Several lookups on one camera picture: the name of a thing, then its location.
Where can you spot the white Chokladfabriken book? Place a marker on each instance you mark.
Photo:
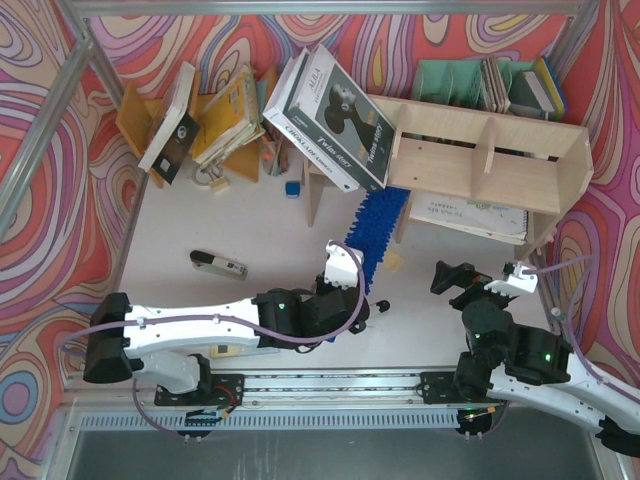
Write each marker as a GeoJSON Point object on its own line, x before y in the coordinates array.
{"type": "Point", "coordinates": [274, 112]}

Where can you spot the spiral notebook under shelf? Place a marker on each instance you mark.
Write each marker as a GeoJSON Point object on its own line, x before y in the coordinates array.
{"type": "Point", "coordinates": [505, 224]}

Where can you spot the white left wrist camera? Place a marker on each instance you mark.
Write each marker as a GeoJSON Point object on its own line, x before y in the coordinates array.
{"type": "Point", "coordinates": [342, 266]}

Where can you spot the brown card stack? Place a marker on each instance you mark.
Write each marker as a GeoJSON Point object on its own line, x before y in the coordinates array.
{"type": "Point", "coordinates": [495, 85]}

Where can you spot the black white Twins story book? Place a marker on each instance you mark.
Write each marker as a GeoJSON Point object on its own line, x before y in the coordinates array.
{"type": "Point", "coordinates": [327, 107]}

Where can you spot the pencils bundle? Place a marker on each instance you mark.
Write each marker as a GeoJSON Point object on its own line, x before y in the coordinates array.
{"type": "Point", "coordinates": [274, 155]}

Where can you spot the blue yellow book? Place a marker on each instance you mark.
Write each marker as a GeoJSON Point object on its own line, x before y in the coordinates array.
{"type": "Point", "coordinates": [542, 67]}

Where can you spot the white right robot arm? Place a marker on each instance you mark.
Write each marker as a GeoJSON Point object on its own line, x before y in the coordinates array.
{"type": "Point", "coordinates": [509, 362]}

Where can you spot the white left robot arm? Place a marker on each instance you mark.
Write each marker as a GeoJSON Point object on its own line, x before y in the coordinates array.
{"type": "Point", "coordinates": [160, 345]}

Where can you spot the padlock with ring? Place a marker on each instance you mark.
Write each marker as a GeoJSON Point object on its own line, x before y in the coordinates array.
{"type": "Point", "coordinates": [210, 178]}

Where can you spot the green desk organiser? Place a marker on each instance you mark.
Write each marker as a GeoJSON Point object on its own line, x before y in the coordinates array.
{"type": "Point", "coordinates": [460, 83]}

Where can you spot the yellow wooden book stand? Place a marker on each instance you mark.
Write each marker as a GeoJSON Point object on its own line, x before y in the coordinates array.
{"type": "Point", "coordinates": [135, 116]}

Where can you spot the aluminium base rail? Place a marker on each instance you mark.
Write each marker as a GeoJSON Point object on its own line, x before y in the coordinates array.
{"type": "Point", "coordinates": [319, 399]}

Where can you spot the yellow worn books stack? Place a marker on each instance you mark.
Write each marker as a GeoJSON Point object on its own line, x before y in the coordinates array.
{"type": "Point", "coordinates": [229, 121]}

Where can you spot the blue stamp block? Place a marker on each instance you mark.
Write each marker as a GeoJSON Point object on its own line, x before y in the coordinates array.
{"type": "Point", "coordinates": [292, 189]}

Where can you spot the wooden bookshelf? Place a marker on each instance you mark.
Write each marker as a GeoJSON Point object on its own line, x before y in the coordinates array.
{"type": "Point", "coordinates": [539, 166]}

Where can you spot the yellow sticky note pad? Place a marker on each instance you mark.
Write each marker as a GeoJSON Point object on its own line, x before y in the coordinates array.
{"type": "Point", "coordinates": [393, 261]}

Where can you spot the grey book in organiser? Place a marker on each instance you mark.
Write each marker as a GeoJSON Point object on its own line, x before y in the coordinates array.
{"type": "Point", "coordinates": [528, 97]}

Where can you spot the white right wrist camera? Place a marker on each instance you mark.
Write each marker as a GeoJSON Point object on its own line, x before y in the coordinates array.
{"type": "Point", "coordinates": [516, 281]}

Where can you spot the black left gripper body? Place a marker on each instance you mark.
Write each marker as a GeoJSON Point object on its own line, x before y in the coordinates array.
{"type": "Point", "coordinates": [353, 310]}

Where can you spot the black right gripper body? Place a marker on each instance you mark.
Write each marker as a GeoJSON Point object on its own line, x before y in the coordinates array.
{"type": "Point", "coordinates": [461, 281]}

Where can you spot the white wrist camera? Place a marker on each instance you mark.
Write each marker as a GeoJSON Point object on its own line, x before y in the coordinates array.
{"type": "Point", "coordinates": [342, 266]}
{"type": "Point", "coordinates": [516, 281]}

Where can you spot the blue microfibre duster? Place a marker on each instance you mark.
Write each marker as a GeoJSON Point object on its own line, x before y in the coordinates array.
{"type": "Point", "coordinates": [372, 228]}

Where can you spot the beige calculator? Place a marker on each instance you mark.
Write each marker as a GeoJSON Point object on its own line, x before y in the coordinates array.
{"type": "Point", "coordinates": [232, 351]}

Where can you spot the white book with black cover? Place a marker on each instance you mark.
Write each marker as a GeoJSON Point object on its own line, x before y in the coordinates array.
{"type": "Point", "coordinates": [173, 129]}

